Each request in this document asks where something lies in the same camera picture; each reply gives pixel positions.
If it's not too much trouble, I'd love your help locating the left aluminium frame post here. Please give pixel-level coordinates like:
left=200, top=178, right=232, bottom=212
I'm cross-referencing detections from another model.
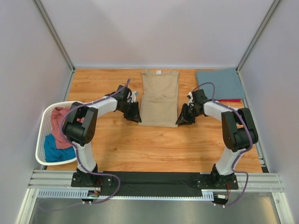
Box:
left=33, top=0, right=75, bottom=72

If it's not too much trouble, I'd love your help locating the right aluminium frame post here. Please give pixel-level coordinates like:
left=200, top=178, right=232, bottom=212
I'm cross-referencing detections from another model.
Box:
left=235, top=0, right=282, bottom=74

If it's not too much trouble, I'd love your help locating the folded red t shirt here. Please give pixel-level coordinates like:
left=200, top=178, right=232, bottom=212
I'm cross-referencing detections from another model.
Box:
left=218, top=99, right=241, bottom=103

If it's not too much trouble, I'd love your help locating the aluminium frame post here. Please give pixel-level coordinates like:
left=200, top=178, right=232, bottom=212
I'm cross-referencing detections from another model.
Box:
left=235, top=0, right=282, bottom=74
left=33, top=0, right=75, bottom=72

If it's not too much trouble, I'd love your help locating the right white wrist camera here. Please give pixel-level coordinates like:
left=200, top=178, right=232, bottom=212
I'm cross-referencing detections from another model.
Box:
left=187, top=92, right=193, bottom=100

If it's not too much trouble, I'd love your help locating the blue t shirt in basket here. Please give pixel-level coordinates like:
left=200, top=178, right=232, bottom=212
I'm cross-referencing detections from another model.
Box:
left=43, top=134, right=76, bottom=162

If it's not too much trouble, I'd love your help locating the white laundry basket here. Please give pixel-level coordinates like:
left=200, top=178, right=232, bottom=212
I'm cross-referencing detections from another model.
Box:
left=35, top=101, right=77, bottom=166

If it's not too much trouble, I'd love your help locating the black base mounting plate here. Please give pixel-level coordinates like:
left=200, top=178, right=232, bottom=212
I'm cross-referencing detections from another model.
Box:
left=71, top=171, right=239, bottom=198

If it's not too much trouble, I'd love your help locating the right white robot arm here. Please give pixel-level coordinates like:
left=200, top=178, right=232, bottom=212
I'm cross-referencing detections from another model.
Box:
left=176, top=90, right=258, bottom=189

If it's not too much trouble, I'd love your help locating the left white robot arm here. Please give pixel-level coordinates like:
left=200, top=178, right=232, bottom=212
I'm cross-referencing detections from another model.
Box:
left=60, top=85, right=142, bottom=187

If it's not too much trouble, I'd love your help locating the beige t shirt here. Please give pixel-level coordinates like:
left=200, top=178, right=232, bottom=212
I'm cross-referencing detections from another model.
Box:
left=139, top=70, right=179, bottom=128

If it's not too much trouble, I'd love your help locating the pink t shirt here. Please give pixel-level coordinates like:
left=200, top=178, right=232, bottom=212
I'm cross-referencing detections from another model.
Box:
left=50, top=107, right=73, bottom=151

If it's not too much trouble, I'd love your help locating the folded grey-blue t shirt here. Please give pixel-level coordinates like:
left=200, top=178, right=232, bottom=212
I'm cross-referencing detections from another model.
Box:
left=196, top=68, right=245, bottom=101

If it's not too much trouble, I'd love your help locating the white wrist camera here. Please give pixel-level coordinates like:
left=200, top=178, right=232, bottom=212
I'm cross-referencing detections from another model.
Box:
left=187, top=92, right=193, bottom=100
left=129, top=91, right=138, bottom=103

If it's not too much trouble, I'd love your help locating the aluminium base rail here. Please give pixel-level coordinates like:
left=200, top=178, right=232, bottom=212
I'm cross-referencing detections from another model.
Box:
left=16, top=169, right=295, bottom=224

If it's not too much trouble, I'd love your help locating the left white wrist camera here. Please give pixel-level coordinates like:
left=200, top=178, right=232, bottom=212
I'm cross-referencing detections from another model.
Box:
left=129, top=91, right=138, bottom=103

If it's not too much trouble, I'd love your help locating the grey slotted cable duct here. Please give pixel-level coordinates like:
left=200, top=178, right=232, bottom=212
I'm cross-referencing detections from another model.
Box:
left=37, top=189, right=228, bottom=201

